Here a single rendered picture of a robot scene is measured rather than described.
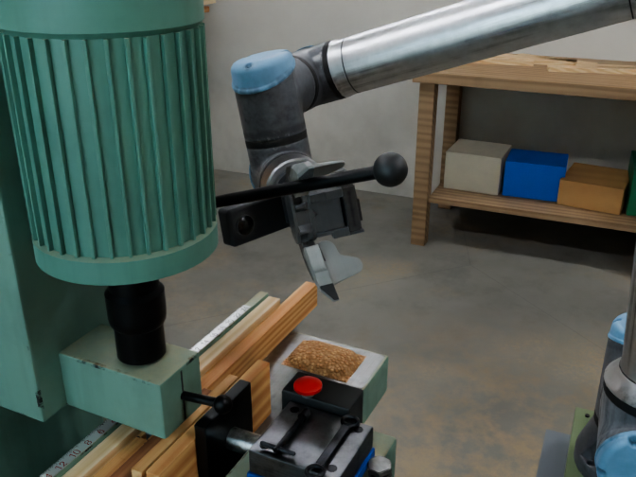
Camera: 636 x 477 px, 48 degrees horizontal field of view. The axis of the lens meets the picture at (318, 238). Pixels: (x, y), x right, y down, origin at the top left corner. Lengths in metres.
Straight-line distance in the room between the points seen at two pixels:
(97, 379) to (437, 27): 0.64
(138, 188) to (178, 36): 0.13
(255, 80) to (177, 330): 1.97
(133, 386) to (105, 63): 0.34
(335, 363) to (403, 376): 1.60
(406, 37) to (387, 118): 3.04
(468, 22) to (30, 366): 0.69
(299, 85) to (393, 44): 0.15
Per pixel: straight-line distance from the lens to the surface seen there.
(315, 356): 1.00
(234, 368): 0.96
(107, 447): 0.83
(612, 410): 1.04
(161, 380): 0.76
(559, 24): 1.02
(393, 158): 0.71
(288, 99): 1.00
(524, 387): 2.61
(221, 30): 4.43
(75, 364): 0.82
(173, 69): 0.62
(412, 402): 2.46
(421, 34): 1.05
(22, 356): 0.81
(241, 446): 0.80
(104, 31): 0.59
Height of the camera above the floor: 1.47
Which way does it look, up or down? 24 degrees down
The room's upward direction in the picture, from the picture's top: straight up
